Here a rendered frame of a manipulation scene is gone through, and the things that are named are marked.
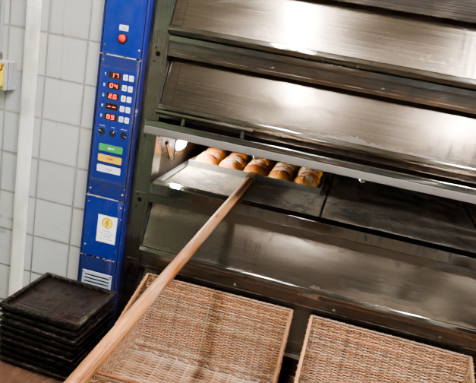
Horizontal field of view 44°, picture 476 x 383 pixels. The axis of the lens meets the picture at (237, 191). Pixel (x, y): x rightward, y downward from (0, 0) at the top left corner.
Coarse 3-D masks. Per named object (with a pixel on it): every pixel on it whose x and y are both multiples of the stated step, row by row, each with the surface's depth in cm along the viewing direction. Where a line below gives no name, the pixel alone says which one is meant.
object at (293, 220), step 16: (160, 192) 209; (176, 192) 208; (192, 192) 206; (208, 192) 210; (240, 208) 204; (256, 208) 202; (272, 208) 204; (288, 224) 201; (304, 224) 200; (320, 224) 199; (336, 224) 199; (352, 240) 197; (368, 240) 196; (384, 240) 195; (400, 240) 194; (416, 240) 197; (432, 256) 193; (448, 256) 191; (464, 256) 190
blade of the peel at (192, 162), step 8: (192, 160) 240; (200, 168) 240; (208, 168) 239; (216, 168) 238; (224, 168) 238; (240, 176) 237; (264, 176) 235; (272, 184) 235; (280, 184) 234; (288, 184) 233; (296, 184) 233; (320, 184) 247; (312, 192) 232
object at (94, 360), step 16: (240, 192) 207; (224, 208) 186; (208, 224) 170; (192, 240) 157; (176, 256) 146; (176, 272) 139; (160, 288) 129; (144, 304) 120; (128, 320) 113; (112, 336) 107; (96, 352) 101; (80, 368) 96; (96, 368) 99
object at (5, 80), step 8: (0, 64) 203; (8, 64) 204; (16, 64) 209; (0, 72) 204; (8, 72) 205; (16, 72) 210; (0, 80) 205; (8, 80) 206; (0, 88) 205; (8, 88) 207
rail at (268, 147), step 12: (192, 132) 186; (204, 132) 185; (240, 144) 183; (252, 144) 182; (264, 144) 182; (300, 156) 180; (312, 156) 179; (348, 168) 178; (360, 168) 177; (372, 168) 176; (408, 180) 174; (420, 180) 174; (432, 180) 173; (468, 192) 171
